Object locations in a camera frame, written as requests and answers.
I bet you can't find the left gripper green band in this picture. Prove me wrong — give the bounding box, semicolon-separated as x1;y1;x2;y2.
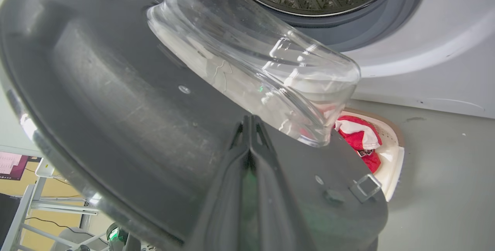
107;115;254;251

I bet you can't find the thin black cable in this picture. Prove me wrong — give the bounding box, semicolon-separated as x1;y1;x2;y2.
24;216;90;233

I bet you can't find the white laundry basket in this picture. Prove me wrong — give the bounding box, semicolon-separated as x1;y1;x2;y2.
340;108;406;202

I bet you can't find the white metal frame stand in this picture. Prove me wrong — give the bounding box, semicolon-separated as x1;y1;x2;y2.
0;157;107;251

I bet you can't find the grey washing machine door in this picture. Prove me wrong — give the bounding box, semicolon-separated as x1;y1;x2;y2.
0;0;389;251

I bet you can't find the dark computer monitor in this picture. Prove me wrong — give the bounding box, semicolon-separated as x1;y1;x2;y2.
0;151;41;181

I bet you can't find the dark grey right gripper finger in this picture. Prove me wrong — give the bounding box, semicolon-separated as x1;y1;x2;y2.
251;115;317;251

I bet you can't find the red and white garment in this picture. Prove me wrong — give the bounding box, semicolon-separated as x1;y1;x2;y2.
334;115;382;174

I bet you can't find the white washing machine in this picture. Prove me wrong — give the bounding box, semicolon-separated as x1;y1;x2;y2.
101;0;495;119

